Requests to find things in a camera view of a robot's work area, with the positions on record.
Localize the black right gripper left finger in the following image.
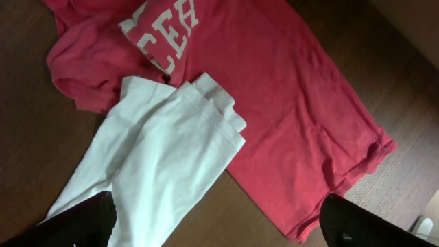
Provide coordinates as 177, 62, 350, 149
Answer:
1, 191, 117, 247

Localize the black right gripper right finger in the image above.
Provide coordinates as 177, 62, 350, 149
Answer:
319, 193, 434, 247

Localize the white printed t-shirt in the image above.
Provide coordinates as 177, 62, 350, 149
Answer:
48, 73, 246, 246

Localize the red lettered t-shirt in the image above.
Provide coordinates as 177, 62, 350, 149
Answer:
45, 0, 396, 242

